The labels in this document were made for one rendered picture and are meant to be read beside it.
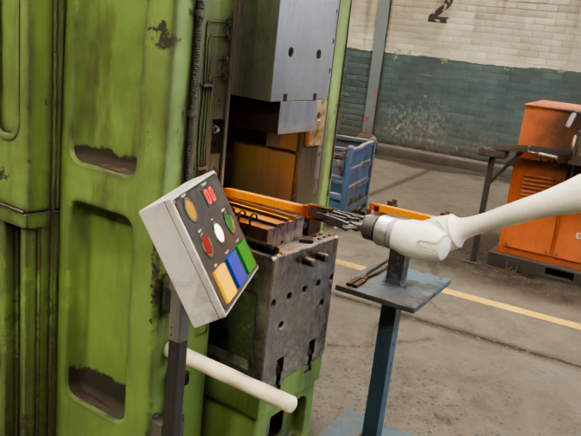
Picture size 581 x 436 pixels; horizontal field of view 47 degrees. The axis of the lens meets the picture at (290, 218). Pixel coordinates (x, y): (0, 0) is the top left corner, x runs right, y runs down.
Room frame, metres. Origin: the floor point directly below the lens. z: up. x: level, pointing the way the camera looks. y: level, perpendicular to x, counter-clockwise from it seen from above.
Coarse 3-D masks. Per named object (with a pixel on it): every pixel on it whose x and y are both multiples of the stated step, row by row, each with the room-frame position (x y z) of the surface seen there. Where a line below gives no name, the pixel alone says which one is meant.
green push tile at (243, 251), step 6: (240, 240) 1.63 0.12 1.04; (240, 246) 1.59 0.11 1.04; (246, 246) 1.63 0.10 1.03; (240, 252) 1.57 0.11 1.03; (246, 252) 1.61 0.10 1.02; (240, 258) 1.57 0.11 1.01; (246, 258) 1.59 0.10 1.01; (252, 258) 1.63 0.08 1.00; (246, 264) 1.57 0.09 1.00; (252, 264) 1.61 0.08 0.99; (246, 270) 1.56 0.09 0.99
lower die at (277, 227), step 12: (240, 204) 2.15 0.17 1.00; (252, 204) 2.16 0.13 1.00; (240, 216) 2.07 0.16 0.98; (252, 216) 2.05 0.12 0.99; (264, 216) 2.06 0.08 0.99; (276, 216) 2.06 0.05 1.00; (300, 216) 2.11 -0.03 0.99; (252, 228) 1.98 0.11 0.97; (264, 228) 1.96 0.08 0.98; (276, 228) 1.99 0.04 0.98; (288, 228) 2.05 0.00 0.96; (300, 228) 2.11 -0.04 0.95; (264, 240) 1.96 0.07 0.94; (276, 240) 2.00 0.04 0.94; (288, 240) 2.06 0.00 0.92
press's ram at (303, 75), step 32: (256, 0) 1.96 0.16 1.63; (288, 0) 1.94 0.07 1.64; (320, 0) 2.08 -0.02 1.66; (256, 32) 1.95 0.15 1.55; (288, 32) 1.96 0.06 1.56; (320, 32) 2.10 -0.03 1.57; (256, 64) 1.95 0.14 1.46; (288, 64) 1.97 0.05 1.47; (320, 64) 2.11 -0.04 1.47; (256, 96) 1.94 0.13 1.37; (288, 96) 1.98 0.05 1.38; (320, 96) 2.13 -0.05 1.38
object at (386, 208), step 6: (372, 204) 2.40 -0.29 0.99; (378, 204) 2.40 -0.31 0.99; (384, 204) 2.41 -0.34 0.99; (384, 210) 2.38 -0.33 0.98; (390, 210) 2.37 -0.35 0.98; (396, 210) 2.36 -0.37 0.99; (402, 210) 2.35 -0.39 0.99; (408, 210) 2.35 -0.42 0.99; (408, 216) 2.33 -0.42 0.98; (414, 216) 2.32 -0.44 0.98; (420, 216) 2.31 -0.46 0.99; (426, 216) 2.30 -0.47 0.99; (432, 216) 2.30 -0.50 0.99
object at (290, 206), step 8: (232, 192) 2.17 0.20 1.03; (240, 192) 2.15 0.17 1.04; (248, 192) 2.16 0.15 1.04; (248, 200) 2.14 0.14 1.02; (256, 200) 2.12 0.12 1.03; (264, 200) 2.10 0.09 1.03; (272, 200) 2.08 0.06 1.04; (280, 200) 2.09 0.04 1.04; (288, 208) 2.05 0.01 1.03; (296, 208) 2.03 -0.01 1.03; (304, 208) 2.01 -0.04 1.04; (320, 208) 2.00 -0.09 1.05; (328, 208) 1.98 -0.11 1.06; (304, 216) 2.01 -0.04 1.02
